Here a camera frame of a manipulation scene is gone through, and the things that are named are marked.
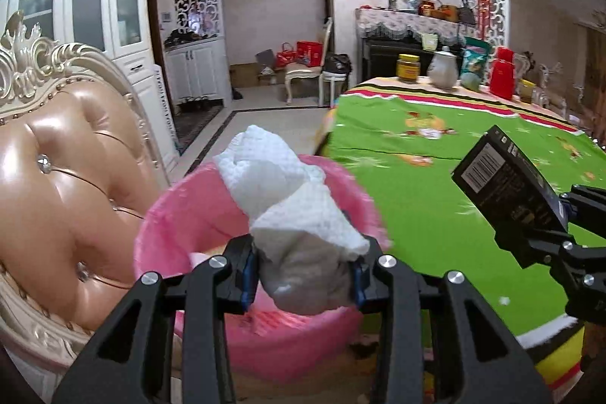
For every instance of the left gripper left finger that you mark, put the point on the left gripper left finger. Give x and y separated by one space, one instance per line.
129 359

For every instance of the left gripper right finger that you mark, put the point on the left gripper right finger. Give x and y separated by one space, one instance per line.
444 327

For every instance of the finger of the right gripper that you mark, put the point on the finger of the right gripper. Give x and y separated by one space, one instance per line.
532 246
585 207

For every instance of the black small box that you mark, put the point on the black small box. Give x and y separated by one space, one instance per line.
507 188

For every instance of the white plastic glove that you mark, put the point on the white plastic glove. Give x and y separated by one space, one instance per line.
305 241

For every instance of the pink lined trash bin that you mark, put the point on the pink lined trash bin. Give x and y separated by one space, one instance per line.
197 215

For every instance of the cream carved sofa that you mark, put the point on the cream carved sofa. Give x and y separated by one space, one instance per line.
554 91

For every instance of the small honey jar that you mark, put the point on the small honey jar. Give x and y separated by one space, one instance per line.
526 90

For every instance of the red thermos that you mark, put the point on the red thermos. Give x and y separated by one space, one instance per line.
502 77

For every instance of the green cartoon tablecloth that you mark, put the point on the green cartoon tablecloth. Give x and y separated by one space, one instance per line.
401 142

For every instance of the white ceramic teapot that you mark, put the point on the white ceramic teapot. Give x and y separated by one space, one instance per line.
443 71

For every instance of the tan leather ornate chair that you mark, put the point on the tan leather ornate chair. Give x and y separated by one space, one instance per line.
80 168

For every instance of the yellow lid jar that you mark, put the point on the yellow lid jar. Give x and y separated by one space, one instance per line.
408 67

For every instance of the white stool with bag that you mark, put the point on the white stool with bag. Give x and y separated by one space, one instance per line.
336 69

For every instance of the lace covered sideboard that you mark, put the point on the lace covered sideboard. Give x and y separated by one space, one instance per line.
383 35

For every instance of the red gift bags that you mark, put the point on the red gift bags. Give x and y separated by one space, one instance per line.
306 53

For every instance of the white dining chair far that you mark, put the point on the white dining chair far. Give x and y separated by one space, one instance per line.
297 71

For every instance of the white low cabinet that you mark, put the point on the white low cabinet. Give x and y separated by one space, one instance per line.
199 69

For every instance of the cardboard box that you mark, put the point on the cardboard box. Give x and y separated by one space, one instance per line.
244 75

